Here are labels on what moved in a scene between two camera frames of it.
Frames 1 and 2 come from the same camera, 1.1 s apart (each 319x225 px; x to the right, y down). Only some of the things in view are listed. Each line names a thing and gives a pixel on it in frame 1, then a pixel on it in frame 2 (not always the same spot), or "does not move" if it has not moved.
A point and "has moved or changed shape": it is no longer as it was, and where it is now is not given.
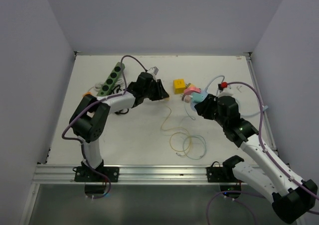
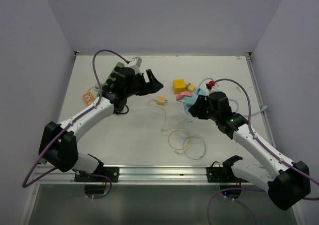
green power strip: [111, 79] does not move
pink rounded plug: [188, 90] -> [180, 96]
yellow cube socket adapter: [179, 86] does not move
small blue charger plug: [196, 97] has moved or changed shape
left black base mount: [84, 173] does not move
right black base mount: [225, 173] does not move
